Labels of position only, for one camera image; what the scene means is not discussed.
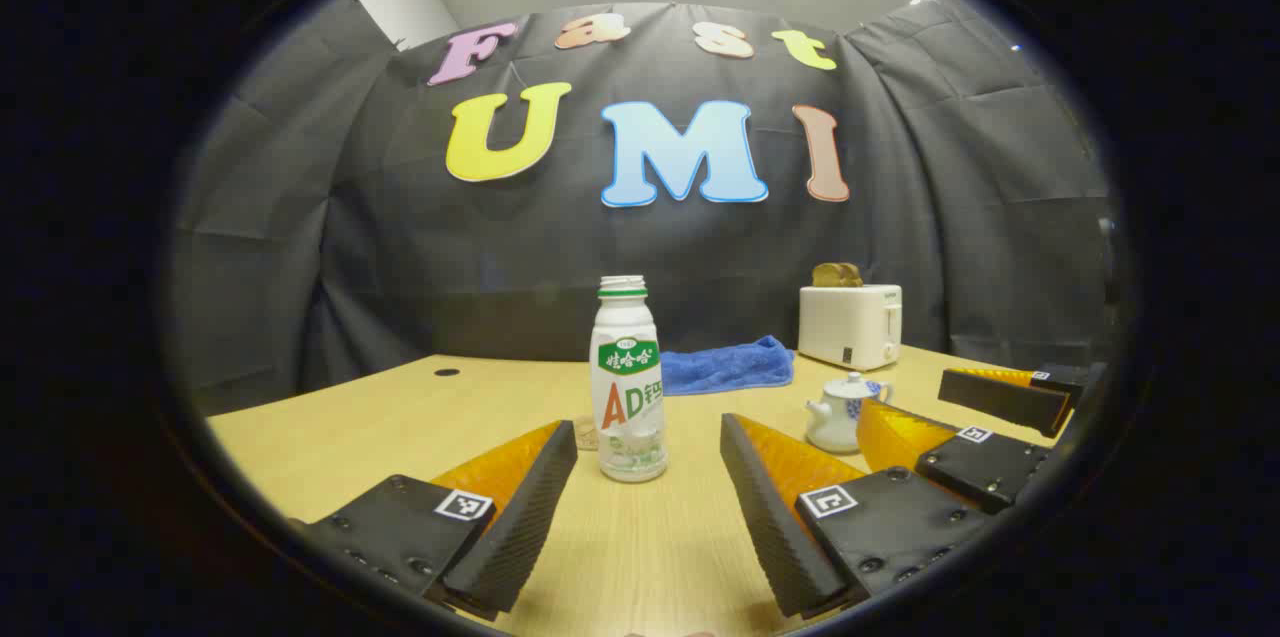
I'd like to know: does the blue towel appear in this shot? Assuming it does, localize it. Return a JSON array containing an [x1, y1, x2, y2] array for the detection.
[[660, 335, 796, 397]]

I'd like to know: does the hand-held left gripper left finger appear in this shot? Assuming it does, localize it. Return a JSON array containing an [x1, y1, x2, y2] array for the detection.
[[288, 420, 579, 623]]

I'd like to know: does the black backdrop cloth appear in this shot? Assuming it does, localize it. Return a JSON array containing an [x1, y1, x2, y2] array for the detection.
[[170, 0, 1126, 413]]

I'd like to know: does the white blue-patterned teacup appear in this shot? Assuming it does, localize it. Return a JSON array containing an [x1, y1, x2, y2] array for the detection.
[[805, 379, 893, 455]]

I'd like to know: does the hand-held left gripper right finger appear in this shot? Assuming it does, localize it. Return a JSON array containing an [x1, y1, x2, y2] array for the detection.
[[720, 412, 993, 621]]

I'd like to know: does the white water bottle green label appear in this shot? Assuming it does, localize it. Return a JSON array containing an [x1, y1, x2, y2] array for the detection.
[[589, 276, 669, 484]]

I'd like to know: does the white toaster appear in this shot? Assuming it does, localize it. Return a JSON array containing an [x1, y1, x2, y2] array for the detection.
[[798, 284, 903, 372]]

